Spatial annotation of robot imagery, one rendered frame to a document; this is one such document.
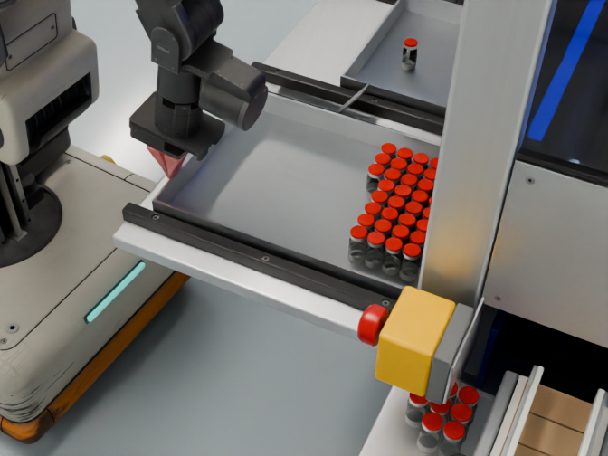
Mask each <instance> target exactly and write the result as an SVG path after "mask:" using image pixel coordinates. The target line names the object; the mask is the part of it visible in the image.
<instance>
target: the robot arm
mask: <svg viewBox="0 0 608 456"><path fill-rule="evenodd" d="M135 2H136V4H137V6H138V9H137V10H135V12H136V14H137V16H138V19H139V21H140V22H141V24H142V26H143V27H144V29H145V31H146V33H147V36H148V38H149V40H150V42H151V61H152V62H154V63H156V64H157V65H158V66H157V91H154V92H153V93H152V94H151V95H150V96H149V97H148V98H147V99H146V100H145V101H144V102H143V103H142V104H141V105H140V106H139V108H138V109H137V110H136V111H135V112H134V113H133V114H132V115H131V116H130V117H129V124H128V126H129V127H130V136H131V137H132V138H134V139H136V140H138V141H140V142H142V143H144V144H146V145H147V150H148V151H149V152H150V154H151V155H152V156H153V157H154V159H155V160H156V161H157V162H158V164H159V165H161V167H162V169H163V170H164V172H165V174H166V176H167V178H169V179H170V178H171V177H172V176H173V175H174V174H175V173H176V171H177V170H178V169H179V168H180V167H181V165H182V164H183V162H184V160H185V157H186V156H187V154H188V153H190V154H192V155H195V156H197V159H196V160H197V161H201V160H203V158H204V157H205V156H206V155H207V153H208V148H209V147H210V146H211V145H212V144H214V145H216V144H217V143H218V142H219V141H220V139H221V138H222V135H223V133H224V130H225V123H224V122H223V121H221V120H219V119H222V120H224V121H226V122H228V123H230V124H232V125H234V126H235V127H237V128H239V129H241V130H243V131H247V130H249V129H250V128H251V127H252V126H253V125H254V123H255V122H256V120H257V119H258V117H259V116H260V115H261V112H262V110H263V108H264V105H265V103H266V100H267V97H268V87H267V86H266V85H265V84H266V78H265V76H264V74H263V73H262V72H261V71H259V70H257V69H256V68H254V67H252V66H251V65H250V64H248V63H246V62H244V61H242V60H240V59H239V58H237V57H235V56H234V55H233V49H231V48H229V47H227V46H225V45H223V44H221V43H219V42H217V41H215V40H214V37H215V36H216V33H217V28H218V27H219V26H220V25H221V24H222V22H223V18H224V12H223V6H222V4H221V1H220V0H135ZM203 110H205V111H207V112H209V113H211V114H213V115H214V116H216V117H217V118H219V119H216V118H214V117H212V116H210V115H208V114H206V113H204V112H203Z"/></svg>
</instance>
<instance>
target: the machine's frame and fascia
mask: <svg viewBox="0 0 608 456"><path fill-rule="evenodd" d="M482 298H484V302H483V304H486V305H489V306H491V307H493V308H496V309H501V310H504V311H506V312H508V313H511V314H514V315H517V316H519V317H522V318H526V319H528V320H531V321H534V322H536V323H539V324H541V325H544V326H547V327H550V328H553V329H556V330H559V331H562V332H564V333H566V334H569V335H572V336H575V337H579V338H581V339H584V340H586V341H589V342H592V343H595V344H597V345H599V346H602V347H607V348H608V173H605V172H603V171H599V170H596V169H593V168H590V167H587V166H581V165H578V164H576V163H572V162H569V161H566V160H564V159H560V158H557V157H551V156H549V155H546V154H542V153H539V152H536V151H533V150H530V149H527V148H523V147H522V144H521V146H520V148H519V150H518V153H517V158H516V160H515V164H514V167H513V171H512V175H511V179H510V183H509V187H508V193H507V197H506V201H505V204H504V208H503V212H502V215H501V219H500V223H499V230H498V234H497V238H496V241H495V245H494V249H493V253H492V256H491V260H490V264H489V270H488V275H487V279H486V282H485V286H484V290H483V293H482Z"/></svg>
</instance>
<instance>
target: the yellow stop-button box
mask: <svg viewBox="0 0 608 456"><path fill-rule="evenodd" d="M474 313H475V309H474V308H472V307H469V306H467V305H464V304H461V303H458V304H457V305H456V304H455V302H453V301H451V300H448V299H444V298H442V297H439V296H436V295H433V294H431V293H429V292H426V291H423V290H419V289H416V288H414V287H412V286H405V287H404V289H403V290H402V292H401V295H400V297H399V299H398V300H397V302H396V303H395V305H394V308H393V310H392V312H391V314H390V316H389V318H388V319H387V321H386V322H385V325H384V327H383V329H382V330H381V331H380V333H379V336H378V337H379V341H378V349H377V356H376V363H375V378H376V379H378V380H380V381H383V382H385V383H388V384H390V385H393V386H396V387H398V388H401V389H403V390H405V391H407V392H410V393H412V394H416V395H419V396H425V399H426V400H428V401H431V402H433V403H436V404H442V403H443V398H444V395H445V390H446V386H447V382H448V378H449V374H450V370H451V365H452V363H453V360H454V358H455V357H456V355H457V352H458V350H459V348H460V346H461V342H462V340H463V339H464V336H465V334H466V332H467V330H468V327H469V325H470V323H471V320H472V318H473V316H474Z"/></svg>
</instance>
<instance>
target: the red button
mask: <svg viewBox="0 0 608 456"><path fill-rule="evenodd" d="M388 315H389V310H388V309H387V308H384V307H381V306H379V305H376V304H374V305H370V306H368V307H367V309H366V310H365V311H364V312H363V314H362V316H361V318H360V319H359V322H358V326H357V337H358V338H359V340H360V341H361V342H362V343H365V344H368V345H369V346H372V347H375V346H376V345H377V344H378V341H379V337H378V336H379V333H380V331H381V330H382V329H383V327H384V325H385V322H386V321H387V319H388Z"/></svg>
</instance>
